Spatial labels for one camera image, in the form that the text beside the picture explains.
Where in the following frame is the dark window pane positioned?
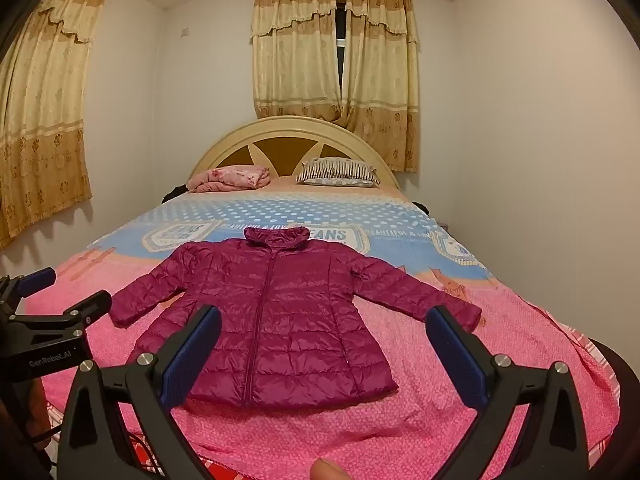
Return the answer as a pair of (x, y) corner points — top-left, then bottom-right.
(336, 0), (348, 106)

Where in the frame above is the pink folded quilt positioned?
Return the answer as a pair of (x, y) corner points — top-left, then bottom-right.
(187, 164), (272, 194)

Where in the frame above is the person's right hand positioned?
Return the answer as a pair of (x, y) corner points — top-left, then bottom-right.
(310, 459), (353, 480)

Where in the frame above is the cream wooden headboard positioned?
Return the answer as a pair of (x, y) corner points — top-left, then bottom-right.
(191, 116), (401, 191)

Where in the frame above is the wide beige patterned curtain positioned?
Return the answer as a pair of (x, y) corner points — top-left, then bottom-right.
(0, 0), (108, 251)

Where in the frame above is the red striped bed sheet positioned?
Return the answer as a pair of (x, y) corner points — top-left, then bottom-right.
(565, 325), (621, 466)

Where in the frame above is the striped pillow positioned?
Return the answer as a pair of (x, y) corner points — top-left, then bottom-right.
(296, 156), (381, 187)

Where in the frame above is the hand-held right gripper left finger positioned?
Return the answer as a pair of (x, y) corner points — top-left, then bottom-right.
(56, 304), (223, 480)

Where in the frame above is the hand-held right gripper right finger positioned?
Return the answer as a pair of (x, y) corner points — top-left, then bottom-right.
(424, 305), (591, 480)

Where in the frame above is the pink and blue printed blanket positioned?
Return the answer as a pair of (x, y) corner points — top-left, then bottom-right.
(22, 187), (621, 480)

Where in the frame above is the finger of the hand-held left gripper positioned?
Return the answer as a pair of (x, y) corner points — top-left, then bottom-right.
(0, 267), (57, 313)
(7, 290), (113, 348)

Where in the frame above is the magenta puffer jacket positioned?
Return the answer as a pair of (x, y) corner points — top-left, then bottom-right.
(108, 226), (483, 408)

